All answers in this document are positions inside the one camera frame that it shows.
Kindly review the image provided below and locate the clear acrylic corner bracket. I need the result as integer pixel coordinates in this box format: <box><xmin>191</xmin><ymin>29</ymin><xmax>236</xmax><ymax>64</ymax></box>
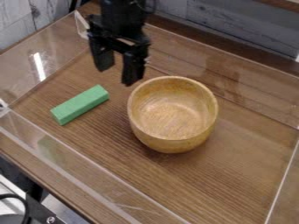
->
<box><xmin>73</xmin><ymin>10</ymin><xmax>89</xmax><ymax>39</ymax></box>

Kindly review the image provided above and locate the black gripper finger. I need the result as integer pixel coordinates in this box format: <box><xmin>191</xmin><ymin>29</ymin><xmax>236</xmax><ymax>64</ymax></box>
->
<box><xmin>88</xmin><ymin>37</ymin><xmax>114</xmax><ymax>72</ymax></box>
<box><xmin>121</xmin><ymin>45</ymin><xmax>148</xmax><ymax>87</ymax></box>

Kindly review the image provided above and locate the green rectangular block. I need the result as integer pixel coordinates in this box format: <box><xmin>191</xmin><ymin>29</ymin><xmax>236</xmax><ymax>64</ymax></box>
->
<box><xmin>50</xmin><ymin>85</ymin><xmax>109</xmax><ymax>125</ymax></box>

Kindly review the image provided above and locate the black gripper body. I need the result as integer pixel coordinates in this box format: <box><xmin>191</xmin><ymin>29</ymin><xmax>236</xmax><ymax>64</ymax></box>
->
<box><xmin>88</xmin><ymin>0</ymin><xmax>152</xmax><ymax>56</ymax></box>

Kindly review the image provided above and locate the black cable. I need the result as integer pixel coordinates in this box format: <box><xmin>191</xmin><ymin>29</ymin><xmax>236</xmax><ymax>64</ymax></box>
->
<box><xmin>0</xmin><ymin>192</ymin><xmax>32</xmax><ymax>224</ymax></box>

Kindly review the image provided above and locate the brown wooden bowl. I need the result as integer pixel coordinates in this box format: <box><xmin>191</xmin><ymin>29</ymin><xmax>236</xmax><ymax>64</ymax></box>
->
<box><xmin>126</xmin><ymin>76</ymin><xmax>220</xmax><ymax>154</ymax></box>

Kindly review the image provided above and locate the black metal mount with bolt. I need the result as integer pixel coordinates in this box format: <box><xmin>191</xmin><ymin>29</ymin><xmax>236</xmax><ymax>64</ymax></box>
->
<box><xmin>25</xmin><ymin>201</ymin><xmax>65</xmax><ymax>224</ymax></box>

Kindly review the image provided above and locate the clear acrylic tray wall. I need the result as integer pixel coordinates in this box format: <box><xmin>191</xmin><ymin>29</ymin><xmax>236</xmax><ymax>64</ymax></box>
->
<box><xmin>0</xmin><ymin>16</ymin><xmax>299</xmax><ymax>224</ymax></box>

